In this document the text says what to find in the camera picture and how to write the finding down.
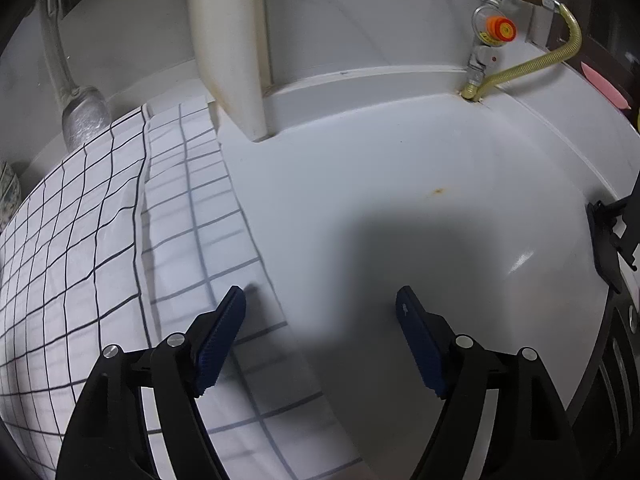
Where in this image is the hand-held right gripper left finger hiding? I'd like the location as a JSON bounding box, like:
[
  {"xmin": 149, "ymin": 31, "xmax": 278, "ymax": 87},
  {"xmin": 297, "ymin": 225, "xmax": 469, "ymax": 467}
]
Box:
[{"xmin": 55, "ymin": 285, "xmax": 247, "ymax": 480}]

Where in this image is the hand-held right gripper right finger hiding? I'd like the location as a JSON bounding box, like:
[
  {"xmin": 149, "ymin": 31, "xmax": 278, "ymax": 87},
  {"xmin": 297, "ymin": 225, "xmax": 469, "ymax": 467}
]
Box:
[{"xmin": 395, "ymin": 286, "xmax": 586, "ymax": 480}]

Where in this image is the white checked cloth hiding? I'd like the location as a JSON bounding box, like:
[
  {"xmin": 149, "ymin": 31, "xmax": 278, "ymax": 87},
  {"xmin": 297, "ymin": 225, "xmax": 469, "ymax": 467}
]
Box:
[{"xmin": 0, "ymin": 101, "xmax": 362, "ymax": 480}]

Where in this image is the dark appliance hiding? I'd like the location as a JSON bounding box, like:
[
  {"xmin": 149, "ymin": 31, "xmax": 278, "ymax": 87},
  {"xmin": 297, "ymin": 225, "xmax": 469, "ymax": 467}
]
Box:
[{"xmin": 567, "ymin": 280, "xmax": 640, "ymax": 480}]

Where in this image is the black plastic holder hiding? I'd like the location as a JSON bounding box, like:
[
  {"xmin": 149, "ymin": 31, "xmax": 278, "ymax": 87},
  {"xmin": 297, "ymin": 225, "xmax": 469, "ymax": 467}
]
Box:
[{"xmin": 586, "ymin": 170, "xmax": 640, "ymax": 296}]

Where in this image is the grey hanging spatula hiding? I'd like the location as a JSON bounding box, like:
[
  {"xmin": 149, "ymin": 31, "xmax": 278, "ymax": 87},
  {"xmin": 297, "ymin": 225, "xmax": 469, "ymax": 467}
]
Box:
[{"xmin": 39, "ymin": 0, "xmax": 109, "ymax": 155}]

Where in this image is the patterned white bowl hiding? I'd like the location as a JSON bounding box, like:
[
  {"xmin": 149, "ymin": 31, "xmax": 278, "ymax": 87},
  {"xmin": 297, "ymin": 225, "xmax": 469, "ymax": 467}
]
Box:
[{"xmin": 0, "ymin": 160, "xmax": 22, "ymax": 223}]

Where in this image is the cream cutting board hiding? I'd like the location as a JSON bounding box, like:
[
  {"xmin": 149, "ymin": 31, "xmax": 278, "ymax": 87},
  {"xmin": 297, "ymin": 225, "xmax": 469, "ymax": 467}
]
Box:
[{"xmin": 187, "ymin": 0, "xmax": 274, "ymax": 142}]

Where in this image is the pink flat object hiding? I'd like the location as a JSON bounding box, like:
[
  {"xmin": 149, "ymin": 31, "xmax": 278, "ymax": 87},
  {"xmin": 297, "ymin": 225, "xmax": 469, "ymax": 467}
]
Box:
[{"xmin": 581, "ymin": 62, "xmax": 632, "ymax": 111}]

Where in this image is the brass gas valve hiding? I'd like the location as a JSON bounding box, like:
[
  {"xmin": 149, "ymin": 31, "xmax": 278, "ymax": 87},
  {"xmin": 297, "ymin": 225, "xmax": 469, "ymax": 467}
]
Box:
[{"xmin": 466, "ymin": 0, "xmax": 557, "ymax": 97}]

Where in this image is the yellow gas hose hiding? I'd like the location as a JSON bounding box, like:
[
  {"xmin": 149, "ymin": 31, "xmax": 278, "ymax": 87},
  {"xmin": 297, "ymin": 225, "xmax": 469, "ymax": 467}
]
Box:
[{"xmin": 461, "ymin": 1, "xmax": 584, "ymax": 102}]

